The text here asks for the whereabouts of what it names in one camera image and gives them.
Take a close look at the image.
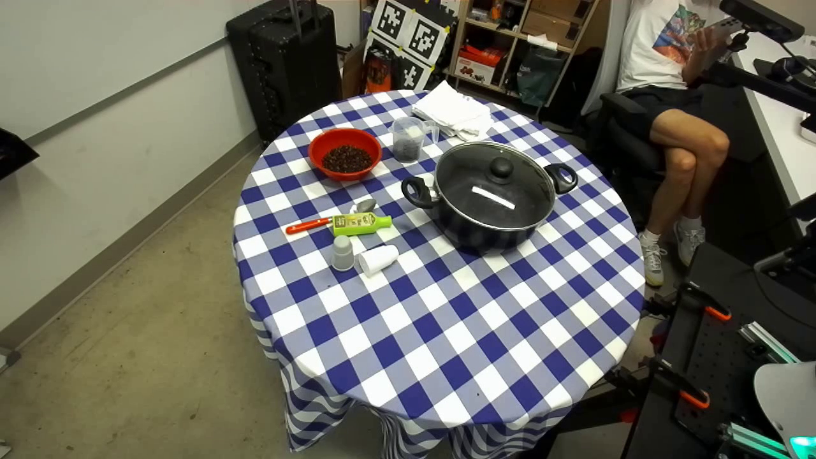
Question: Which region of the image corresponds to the folded white towel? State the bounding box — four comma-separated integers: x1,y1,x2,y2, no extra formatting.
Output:
414,82,493,141

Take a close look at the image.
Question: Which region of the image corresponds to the red handled spoon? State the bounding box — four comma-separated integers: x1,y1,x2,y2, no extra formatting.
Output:
285,199,374,234

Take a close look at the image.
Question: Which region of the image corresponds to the seated person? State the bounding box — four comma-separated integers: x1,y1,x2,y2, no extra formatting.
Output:
618,0,736,288

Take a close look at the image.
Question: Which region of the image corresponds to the orange black clamp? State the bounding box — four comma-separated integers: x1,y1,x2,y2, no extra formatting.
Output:
680,280,732,324

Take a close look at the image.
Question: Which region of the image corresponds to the fiducial marker board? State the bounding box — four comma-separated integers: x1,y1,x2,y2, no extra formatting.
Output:
364,0,457,88

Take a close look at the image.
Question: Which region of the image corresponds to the black cooking pot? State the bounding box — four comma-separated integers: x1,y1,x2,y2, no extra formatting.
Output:
400,141,578,253

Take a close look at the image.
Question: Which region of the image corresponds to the glass pot lid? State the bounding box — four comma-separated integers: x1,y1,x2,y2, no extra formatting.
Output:
437,143,556,229

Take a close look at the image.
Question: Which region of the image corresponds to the blue white checkered tablecloth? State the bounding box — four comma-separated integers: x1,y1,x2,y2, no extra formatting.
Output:
231,88,644,459

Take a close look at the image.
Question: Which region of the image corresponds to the red bowl with beans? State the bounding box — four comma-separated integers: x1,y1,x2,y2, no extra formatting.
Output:
308,128,382,180

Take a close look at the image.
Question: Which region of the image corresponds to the small white salt shaker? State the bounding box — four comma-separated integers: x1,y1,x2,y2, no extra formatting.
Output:
330,234,354,271

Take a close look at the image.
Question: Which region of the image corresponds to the clear plastic measuring cup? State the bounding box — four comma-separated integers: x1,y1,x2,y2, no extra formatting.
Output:
391,116,429,163

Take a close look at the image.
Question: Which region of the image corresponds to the wooden shelf unit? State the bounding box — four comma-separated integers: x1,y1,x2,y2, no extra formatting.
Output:
446,0,607,109

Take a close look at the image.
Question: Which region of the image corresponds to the green handled kitchen tool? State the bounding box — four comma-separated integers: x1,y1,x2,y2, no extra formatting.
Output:
332,212,393,236

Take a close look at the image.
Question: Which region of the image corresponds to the black suitcase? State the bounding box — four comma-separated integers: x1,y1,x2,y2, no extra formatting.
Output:
228,0,338,143

